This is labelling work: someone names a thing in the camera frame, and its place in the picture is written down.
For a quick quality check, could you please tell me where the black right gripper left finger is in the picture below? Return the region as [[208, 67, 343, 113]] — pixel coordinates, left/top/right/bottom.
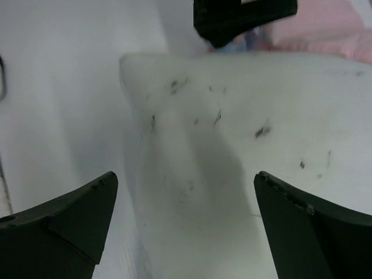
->
[[1, 171, 118, 278]]

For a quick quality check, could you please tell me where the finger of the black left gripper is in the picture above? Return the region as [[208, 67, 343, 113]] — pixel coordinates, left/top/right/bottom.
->
[[193, 0, 298, 48]]

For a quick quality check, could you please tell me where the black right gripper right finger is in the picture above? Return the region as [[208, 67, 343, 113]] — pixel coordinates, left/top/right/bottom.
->
[[253, 171, 371, 278]]

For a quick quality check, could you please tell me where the white pillow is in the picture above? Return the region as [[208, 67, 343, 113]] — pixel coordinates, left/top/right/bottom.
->
[[120, 52, 371, 278]]

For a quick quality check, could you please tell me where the pink pillowcase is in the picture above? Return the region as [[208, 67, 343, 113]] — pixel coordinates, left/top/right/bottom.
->
[[232, 0, 372, 65]]

